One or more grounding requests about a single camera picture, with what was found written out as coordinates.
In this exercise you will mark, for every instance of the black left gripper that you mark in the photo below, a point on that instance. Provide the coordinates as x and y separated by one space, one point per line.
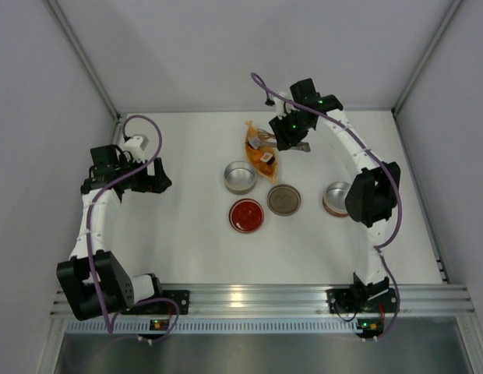
149 178

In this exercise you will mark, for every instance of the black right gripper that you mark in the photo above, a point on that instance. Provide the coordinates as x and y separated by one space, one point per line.
286 138

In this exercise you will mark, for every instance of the metal tongs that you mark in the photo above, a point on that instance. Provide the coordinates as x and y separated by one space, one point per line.
270 140

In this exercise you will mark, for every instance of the sushi roll black white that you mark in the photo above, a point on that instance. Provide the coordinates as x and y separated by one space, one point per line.
267 158

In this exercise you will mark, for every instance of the sushi piece with red top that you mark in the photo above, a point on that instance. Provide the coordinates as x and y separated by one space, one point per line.
254 142

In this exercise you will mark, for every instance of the orange fried food piece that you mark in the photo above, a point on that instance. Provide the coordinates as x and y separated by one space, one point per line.
254 155
266 169

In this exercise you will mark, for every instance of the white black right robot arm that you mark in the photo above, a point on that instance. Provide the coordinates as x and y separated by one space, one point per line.
372 200

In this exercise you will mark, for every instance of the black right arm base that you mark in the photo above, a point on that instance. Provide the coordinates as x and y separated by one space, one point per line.
343 301

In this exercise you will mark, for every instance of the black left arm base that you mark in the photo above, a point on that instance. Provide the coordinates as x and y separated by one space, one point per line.
151 307

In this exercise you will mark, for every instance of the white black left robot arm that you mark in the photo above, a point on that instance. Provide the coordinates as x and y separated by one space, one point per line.
92 279

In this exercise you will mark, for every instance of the woven bamboo basket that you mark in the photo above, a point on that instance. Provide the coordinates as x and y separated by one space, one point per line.
261 151

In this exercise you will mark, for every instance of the grey round metal container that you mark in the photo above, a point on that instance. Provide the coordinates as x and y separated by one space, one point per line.
240 177

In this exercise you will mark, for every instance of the red round metal container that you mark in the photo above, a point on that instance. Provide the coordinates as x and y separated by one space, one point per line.
334 199

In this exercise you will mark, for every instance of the red round lid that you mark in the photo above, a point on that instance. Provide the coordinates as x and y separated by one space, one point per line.
246 216

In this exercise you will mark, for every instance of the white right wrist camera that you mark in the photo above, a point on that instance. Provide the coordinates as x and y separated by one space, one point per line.
282 108

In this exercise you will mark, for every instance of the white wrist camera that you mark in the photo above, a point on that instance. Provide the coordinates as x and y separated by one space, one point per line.
282 108
135 146

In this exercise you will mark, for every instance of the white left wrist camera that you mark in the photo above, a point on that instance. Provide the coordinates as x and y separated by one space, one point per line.
135 146

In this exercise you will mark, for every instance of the aluminium mounting rail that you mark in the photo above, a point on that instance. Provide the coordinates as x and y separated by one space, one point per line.
311 300

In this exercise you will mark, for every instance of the slotted grey cable duct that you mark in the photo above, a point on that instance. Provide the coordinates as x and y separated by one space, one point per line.
238 326

